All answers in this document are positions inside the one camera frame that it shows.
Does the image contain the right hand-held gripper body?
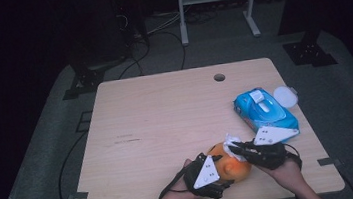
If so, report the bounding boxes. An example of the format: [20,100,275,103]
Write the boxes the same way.
[244,122,304,173]

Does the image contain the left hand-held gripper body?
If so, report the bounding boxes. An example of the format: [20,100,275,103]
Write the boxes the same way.
[180,149,230,199]

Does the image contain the white wet wipe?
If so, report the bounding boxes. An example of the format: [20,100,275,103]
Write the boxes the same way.
[222,131,248,164]

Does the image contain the orange plush toy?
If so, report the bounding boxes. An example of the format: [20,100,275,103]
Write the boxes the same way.
[206,139,254,186]

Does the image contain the blue wet wipes pack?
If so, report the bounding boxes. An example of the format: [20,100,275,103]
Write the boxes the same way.
[232,83,301,141]

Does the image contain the person's left hand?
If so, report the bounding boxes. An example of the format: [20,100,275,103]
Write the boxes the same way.
[160,157,204,199]

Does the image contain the person's right hand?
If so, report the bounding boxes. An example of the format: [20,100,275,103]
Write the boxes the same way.
[265,158,304,191]

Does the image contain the white plastic lid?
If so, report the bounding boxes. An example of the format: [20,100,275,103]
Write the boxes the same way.
[272,84,300,110]

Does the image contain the black tape strip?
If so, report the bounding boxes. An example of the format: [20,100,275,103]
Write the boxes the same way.
[65,189,90,199]
[316,155,343,168]

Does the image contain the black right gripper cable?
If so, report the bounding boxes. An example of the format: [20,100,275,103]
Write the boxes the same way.
[283,142,304,171]

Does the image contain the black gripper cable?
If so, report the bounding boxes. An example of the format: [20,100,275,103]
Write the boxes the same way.
[283,142,304,171]
[154,167,190,199]

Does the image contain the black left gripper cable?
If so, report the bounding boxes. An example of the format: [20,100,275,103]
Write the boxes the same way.
[154,167,190,199]

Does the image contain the black stand with base plate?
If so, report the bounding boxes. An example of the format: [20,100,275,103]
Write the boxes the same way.
[51,0,132,101]
[273,0,339,71]

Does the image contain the white floor cables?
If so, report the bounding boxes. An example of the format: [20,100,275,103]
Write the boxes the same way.
[144,9,185,36]

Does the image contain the long black floor cable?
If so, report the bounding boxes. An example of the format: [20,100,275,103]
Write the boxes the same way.
[52,131,96,199]

